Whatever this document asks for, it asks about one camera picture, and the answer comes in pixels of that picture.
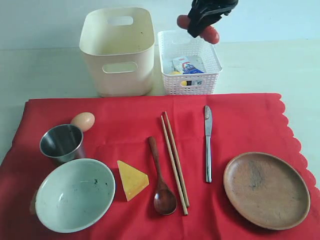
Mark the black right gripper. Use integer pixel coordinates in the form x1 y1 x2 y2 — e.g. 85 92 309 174
187 0 239 38

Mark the red sausage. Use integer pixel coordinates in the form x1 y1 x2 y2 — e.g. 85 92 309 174
176 15 220 45

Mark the blue white milk carton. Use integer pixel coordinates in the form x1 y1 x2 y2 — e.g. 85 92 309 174
171 56 204 87

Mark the yellow lemon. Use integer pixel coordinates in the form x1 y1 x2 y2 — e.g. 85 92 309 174
169 71 188 87

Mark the brown egg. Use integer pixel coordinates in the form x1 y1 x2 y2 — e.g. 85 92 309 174
70 112 95 132

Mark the white perforated plastic basket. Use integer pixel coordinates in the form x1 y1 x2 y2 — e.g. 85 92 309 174
157 30 222 95

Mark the cream plastic bin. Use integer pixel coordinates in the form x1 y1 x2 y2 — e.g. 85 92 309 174
79 7 155 97

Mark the silver table knife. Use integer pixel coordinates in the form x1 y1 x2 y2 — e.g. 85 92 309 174
204 105 213 183

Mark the red tablecloth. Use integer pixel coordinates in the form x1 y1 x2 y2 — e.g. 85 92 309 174
0 93 320 240

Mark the wooden chopstick right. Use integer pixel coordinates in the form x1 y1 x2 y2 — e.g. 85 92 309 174
164 111 190 209

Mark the wooden chopstick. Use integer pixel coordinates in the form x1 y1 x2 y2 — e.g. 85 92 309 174
164 111 190 209
160 115 189 216

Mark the yellow cheese wedge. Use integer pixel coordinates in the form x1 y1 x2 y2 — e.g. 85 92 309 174
117 160 149 202

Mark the brown wooden plate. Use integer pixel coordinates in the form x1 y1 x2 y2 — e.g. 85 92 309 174
223 152 311 231

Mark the steel cup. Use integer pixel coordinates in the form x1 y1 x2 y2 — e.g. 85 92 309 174
39 124 86 165

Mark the dark wooden spoon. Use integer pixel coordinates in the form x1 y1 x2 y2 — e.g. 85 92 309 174
148 136 177 216

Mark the wooden chopstick left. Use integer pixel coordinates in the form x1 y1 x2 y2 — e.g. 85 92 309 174
160 115 189 216

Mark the white ceramic bowl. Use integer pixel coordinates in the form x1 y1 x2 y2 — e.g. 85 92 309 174
35 158 116 233

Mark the bread piece behind bowl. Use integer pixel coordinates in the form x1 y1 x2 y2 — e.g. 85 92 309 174
29 190 38 215

